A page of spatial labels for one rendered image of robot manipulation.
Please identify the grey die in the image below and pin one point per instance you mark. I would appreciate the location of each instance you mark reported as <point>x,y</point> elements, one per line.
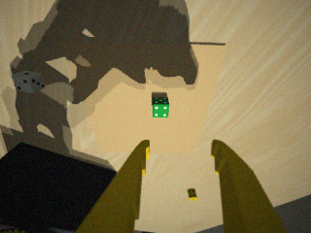
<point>28,81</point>

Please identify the olive yellow die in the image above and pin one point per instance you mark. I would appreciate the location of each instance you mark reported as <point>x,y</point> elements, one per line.
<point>192,195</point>

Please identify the tan flat mat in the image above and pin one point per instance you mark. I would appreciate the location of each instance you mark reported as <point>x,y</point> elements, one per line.
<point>118,81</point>

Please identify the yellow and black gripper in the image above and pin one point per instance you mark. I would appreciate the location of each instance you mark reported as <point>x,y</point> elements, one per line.
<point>245,205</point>

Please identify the green die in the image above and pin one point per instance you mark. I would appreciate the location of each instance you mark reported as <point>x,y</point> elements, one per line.
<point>160,107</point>

